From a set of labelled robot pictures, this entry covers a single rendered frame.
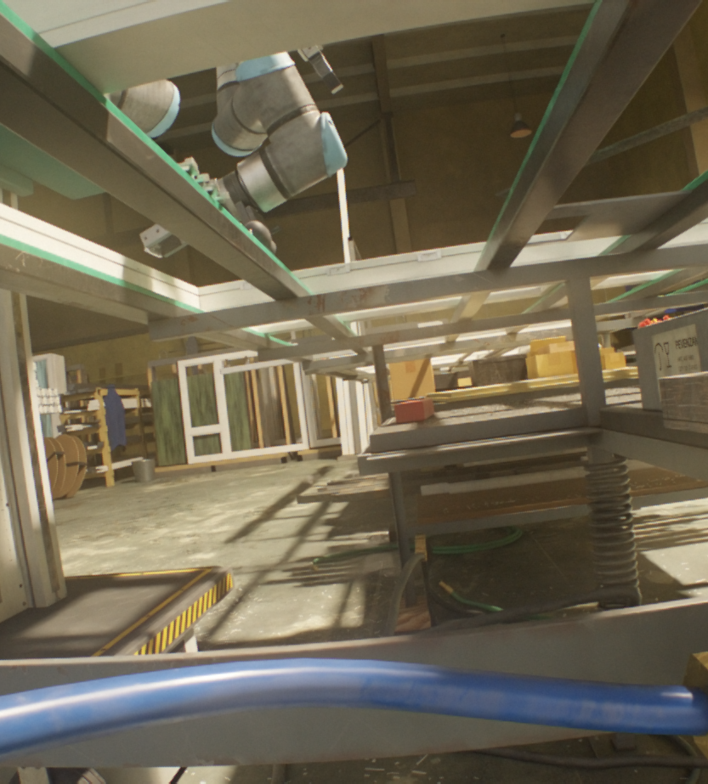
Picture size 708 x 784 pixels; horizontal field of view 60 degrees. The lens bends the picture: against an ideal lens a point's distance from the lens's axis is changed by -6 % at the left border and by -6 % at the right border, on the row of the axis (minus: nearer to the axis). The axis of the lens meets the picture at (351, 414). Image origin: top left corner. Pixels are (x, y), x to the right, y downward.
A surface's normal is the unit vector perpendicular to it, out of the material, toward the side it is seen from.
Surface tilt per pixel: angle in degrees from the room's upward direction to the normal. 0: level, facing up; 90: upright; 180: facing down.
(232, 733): 90
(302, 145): 106
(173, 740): 90
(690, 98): 90
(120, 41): 180
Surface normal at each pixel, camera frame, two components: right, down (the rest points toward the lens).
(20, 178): 0.98, -0.13
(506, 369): -0.07, 0.06
